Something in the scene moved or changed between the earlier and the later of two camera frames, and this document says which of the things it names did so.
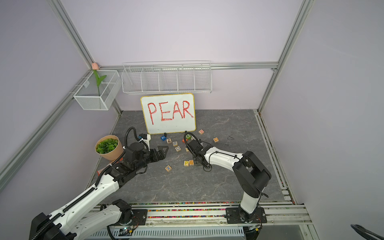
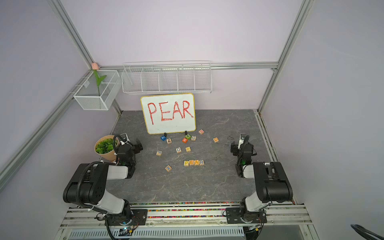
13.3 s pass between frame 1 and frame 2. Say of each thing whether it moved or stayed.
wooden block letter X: stayed
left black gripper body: moved
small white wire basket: stayed
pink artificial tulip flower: stayed
